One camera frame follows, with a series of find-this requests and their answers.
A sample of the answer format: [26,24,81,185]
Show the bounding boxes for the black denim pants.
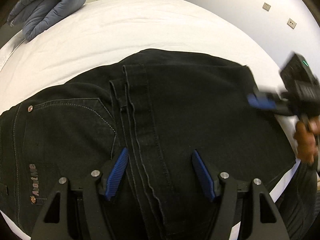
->
[1,49,296,239]

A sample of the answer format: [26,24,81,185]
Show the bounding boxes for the person's right hand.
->
[293,118,319,165]

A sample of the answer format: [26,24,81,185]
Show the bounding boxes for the dark grey headboard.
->
[1,20,24,48]

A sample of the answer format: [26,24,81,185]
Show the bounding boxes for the folded blue duvet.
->
[7,0,86,42]

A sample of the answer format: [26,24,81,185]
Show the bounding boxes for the lower wall socket plate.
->
[287,18,297,29]

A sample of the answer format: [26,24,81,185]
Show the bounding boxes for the upper wall switch plate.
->
[263,3,271,11]

